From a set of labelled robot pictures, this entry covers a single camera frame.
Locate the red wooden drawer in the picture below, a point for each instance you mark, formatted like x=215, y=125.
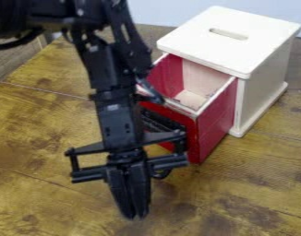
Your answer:
x=202, y=104

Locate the black metal drawer handle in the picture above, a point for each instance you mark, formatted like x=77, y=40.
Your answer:
x=164, y=131

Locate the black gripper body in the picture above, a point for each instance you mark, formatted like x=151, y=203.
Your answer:
x=124, y=139

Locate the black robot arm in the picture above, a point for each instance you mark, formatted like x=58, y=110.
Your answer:
x=99, y=28

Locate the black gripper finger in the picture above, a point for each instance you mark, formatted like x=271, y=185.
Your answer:
x=139, y=182
x=119, y=192

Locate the white wooden box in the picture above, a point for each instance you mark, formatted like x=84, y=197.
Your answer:
x=226, y=43

